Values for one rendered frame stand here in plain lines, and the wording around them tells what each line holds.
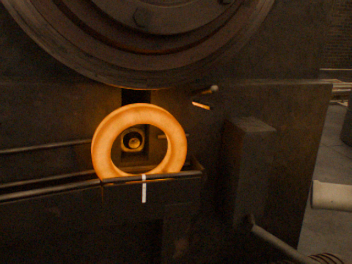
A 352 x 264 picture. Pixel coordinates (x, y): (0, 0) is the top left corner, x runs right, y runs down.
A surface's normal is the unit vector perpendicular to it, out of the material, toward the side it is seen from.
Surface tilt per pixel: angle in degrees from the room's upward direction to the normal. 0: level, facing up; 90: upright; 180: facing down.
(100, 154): 90
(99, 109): 90
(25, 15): 90
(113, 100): 90
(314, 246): 0
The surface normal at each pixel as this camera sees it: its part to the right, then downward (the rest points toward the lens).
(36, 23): 0.29, 0.33
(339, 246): 0.06, -0.94
